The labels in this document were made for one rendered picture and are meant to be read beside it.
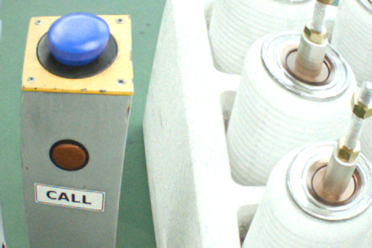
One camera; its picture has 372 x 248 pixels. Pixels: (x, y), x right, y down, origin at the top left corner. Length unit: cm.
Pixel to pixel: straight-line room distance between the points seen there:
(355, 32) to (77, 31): 32
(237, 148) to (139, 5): 45
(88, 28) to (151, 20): 56
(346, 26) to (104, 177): 31
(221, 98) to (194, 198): 11
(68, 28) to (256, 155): 20
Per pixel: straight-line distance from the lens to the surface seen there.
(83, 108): 51
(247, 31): 73
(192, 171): 67
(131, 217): 86
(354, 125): 53
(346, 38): 78
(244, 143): 67
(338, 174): 55
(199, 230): 63
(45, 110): 52
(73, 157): 54
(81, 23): 52
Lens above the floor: 65
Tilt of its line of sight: 42 degrees down
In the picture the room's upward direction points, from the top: 12 degrees clockwise
